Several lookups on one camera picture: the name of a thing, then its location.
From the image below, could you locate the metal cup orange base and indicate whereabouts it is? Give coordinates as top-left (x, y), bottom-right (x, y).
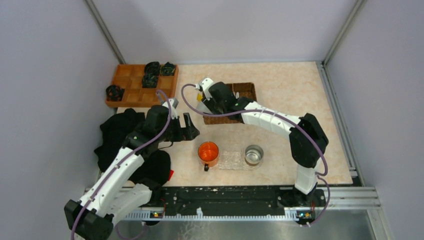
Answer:
top-left (244, 144), bottom-right (264, 166)

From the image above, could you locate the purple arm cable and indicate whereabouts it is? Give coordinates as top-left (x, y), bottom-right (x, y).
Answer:
top-left (70, 89), bottom-right (172, 240)
top-left (180, 83), bottom-right (331, 228)

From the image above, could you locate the brown wicker divided basket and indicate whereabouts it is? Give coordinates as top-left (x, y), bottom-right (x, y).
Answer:
top-left (201, 82), bottom-right (257, 105)

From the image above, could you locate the black orange rolled sock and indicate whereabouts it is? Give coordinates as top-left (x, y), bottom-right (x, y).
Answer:
top-left (105, 84), bottom-right (125, 102)

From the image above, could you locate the white toothpaste tube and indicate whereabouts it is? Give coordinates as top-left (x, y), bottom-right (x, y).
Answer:
top-left (195, 101), bottom-right (211, 114)

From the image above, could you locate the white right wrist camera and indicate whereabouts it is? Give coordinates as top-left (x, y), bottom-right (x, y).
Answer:
top-left (195, 77), bottom-right (215, 100)

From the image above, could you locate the black patterned rolled sock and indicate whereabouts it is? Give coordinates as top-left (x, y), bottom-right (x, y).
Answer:
top-left (141, 74), bottom-right (159, 89)

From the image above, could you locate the black cloth pile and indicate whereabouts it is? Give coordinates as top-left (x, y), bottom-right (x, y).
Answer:
top-left (94, 108), bottom-right (172, 186)

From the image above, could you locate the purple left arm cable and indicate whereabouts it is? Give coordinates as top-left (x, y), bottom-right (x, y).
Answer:
top-left (70, 89), bottom-right (172, 240)

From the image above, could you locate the clear textured plastic tray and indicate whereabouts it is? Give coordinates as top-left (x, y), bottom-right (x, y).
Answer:
top-left (216, 145), bottom-right (265, 171)

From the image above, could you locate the orange wooden compartment tray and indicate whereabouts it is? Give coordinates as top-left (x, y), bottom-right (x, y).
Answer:
top-left (104, 64), bottom-right (179, 108)

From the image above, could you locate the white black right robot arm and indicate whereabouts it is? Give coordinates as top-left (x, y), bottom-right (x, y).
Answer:
top-left (199, 78), bottom-right (329, 196)

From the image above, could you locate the orange translucent plastic mug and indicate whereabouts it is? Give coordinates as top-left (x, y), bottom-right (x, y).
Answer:
top-left (197, 141), bottom-right (220, 172)

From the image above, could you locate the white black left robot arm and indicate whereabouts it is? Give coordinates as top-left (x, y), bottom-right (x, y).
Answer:
top-left (64, 103), bottom-right (200, 240)

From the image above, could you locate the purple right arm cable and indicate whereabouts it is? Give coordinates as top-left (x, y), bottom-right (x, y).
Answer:
top-left (180, 83), bottom-right (331, 228)

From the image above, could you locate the red small object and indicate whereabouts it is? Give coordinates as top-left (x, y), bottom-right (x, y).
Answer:
top-left (168, 169), bottom-right (174, 181)

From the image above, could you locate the yellow toothbrush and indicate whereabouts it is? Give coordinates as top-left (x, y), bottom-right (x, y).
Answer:
top-left (196, 94), bottom-right (203, 102)

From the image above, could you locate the black green rolled sock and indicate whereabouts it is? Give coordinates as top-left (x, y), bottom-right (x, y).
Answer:
top-left (159, 61), bottom-right (176, 77)

